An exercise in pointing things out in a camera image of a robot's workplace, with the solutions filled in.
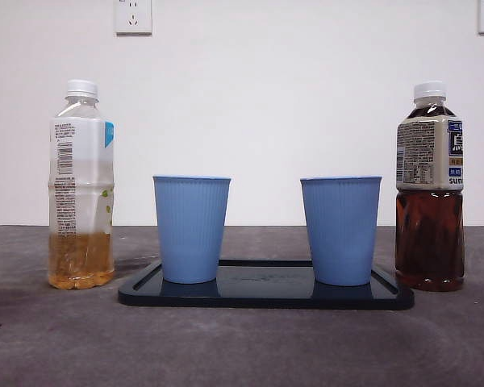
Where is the pale tea bottle white label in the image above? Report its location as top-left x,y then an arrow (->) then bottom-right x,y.
47,79 -> 116,290

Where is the dark tea bottle cream label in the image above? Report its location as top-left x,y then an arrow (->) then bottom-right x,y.
394,80 -> 466,293

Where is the blue ribbed plastic cup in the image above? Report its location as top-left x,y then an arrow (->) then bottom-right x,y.
299,175 -> 384,287
152,174 -> 232,285

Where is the dark rectangular tray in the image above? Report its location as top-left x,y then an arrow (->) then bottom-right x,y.
117,259 -> 415,310

